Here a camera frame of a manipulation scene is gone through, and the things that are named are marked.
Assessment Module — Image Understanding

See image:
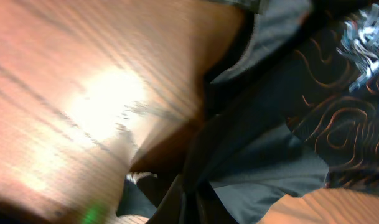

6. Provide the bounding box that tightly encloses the black orange-patterned cycling jersey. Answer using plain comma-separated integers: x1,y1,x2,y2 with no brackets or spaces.
116,0,379,224

